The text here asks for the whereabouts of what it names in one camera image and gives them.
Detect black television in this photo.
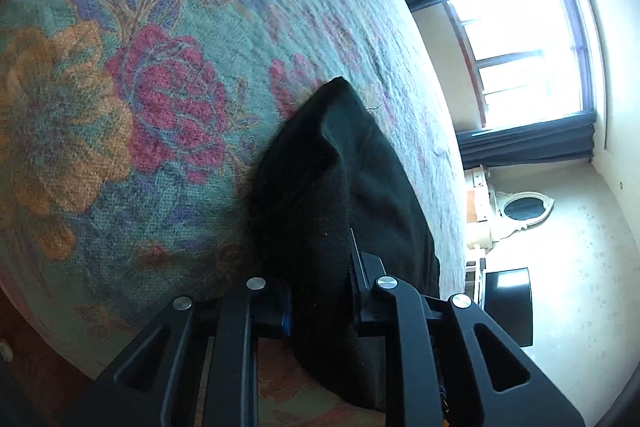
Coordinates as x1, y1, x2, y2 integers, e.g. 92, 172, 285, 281
482, 267, 536, 349

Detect window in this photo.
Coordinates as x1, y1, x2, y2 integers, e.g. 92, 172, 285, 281
446, 0, 597, 134

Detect white television stand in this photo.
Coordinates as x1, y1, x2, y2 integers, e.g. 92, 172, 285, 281
464, 256, 489, 309

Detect floral bedspread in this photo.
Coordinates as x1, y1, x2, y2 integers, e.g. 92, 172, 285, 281
0, 0, 467, 427

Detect black pants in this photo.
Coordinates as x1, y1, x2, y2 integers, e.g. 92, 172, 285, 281
247, 76, 442, 414

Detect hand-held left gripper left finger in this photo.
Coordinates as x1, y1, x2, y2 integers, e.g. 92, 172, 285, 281
64, 277, 294, 427

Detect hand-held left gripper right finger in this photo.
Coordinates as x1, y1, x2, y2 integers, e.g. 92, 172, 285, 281
347, 229, 587, 427

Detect white oval vanity mirror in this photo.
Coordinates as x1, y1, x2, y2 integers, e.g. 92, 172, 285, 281
487, 189, 556, 241

